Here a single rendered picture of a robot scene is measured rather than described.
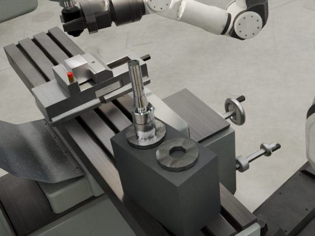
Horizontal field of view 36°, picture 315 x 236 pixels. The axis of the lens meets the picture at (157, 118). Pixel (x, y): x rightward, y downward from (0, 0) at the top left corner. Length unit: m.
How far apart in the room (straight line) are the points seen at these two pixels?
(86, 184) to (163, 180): 0.51
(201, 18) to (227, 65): 1.90
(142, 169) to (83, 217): 0.52
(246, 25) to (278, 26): 2.30
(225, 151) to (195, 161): 0.73
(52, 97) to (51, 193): 0.28
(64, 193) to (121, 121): 0.27
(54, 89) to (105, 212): 0.41
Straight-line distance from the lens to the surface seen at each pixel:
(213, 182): 1.04
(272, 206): 1.59
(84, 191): 1.46
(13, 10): 1.13
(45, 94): 1.48
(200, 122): 1.68
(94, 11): 1.29
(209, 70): 3.19
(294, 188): 1.65
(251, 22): 1.35
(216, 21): 1.36
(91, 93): 1.47
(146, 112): 1.00
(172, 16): 1.38
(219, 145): 1.67
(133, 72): 0.95
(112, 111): 1.46
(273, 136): 2.69
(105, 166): 1.29
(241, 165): 1.80
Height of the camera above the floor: 1.82
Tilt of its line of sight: 40 degrees down
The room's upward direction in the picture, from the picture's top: 9 degrees counter-clockwise
